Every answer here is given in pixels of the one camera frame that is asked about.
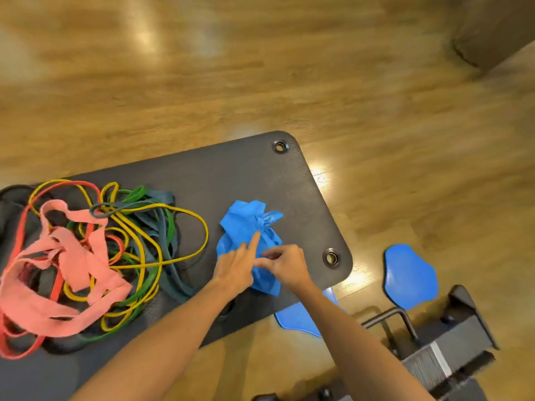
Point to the person's right hand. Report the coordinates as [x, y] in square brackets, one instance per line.
[288, 265]

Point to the person's left hand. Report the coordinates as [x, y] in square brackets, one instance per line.
[234, 269]

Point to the person's right fingers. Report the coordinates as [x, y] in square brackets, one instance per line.
[269, 258]

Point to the blue resistance band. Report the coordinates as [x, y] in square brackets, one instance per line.
[240, 223]

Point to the person's left forearm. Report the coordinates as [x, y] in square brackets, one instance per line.
[159, 350]

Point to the person's right forearm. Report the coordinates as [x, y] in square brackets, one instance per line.
[355, 350]

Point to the blue sliding disc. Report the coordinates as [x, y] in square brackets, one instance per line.
[409, 277]
[294, 319]

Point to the yellow loop resistance band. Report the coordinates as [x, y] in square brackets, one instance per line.
[196, 219]

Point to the dark grey exercise mat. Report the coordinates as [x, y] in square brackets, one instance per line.
[234, 175]

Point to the dark teal loop resistance band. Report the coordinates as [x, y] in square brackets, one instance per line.
[161, 223]

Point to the green loop resistance band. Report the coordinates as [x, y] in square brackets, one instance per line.
[136, 192]

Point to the pink flat resistance band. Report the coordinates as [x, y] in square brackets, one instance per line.
[75, 258]

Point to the black grey exercise machine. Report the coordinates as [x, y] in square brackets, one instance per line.
[451, 342]

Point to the red loop resistance band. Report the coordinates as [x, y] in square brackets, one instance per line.
[19, 235]

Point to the brown wooden furniture base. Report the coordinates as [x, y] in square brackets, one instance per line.
[497, 29]

